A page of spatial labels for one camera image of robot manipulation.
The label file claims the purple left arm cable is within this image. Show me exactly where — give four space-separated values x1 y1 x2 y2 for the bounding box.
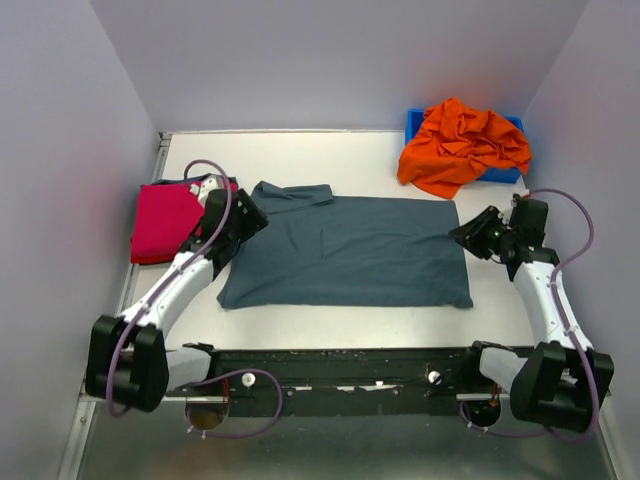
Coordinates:
105 159 239 419

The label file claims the blue plastic bin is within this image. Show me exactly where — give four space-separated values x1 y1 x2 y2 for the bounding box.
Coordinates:
404 108 524 184

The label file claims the orange t shirt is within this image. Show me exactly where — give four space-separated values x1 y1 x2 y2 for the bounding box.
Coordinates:
396 98 533 200

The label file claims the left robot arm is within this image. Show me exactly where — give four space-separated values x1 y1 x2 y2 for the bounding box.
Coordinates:
84 189 268 412

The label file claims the folded pink t shirt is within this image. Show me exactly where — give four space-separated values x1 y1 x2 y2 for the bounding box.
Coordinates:
130 181 204 265

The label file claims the grey blue t shirt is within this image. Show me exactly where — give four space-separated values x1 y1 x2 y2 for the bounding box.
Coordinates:
218 181 473 310

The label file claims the aluminium frame profile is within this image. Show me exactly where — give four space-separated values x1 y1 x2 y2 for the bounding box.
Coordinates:
57 132 172 479

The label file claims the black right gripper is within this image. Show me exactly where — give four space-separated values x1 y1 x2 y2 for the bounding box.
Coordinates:
449 205 516 260

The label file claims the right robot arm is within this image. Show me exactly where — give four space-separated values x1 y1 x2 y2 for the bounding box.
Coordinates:
449 194 614 442

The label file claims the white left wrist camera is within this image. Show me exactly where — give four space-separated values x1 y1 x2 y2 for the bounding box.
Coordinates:
189 174 226 206

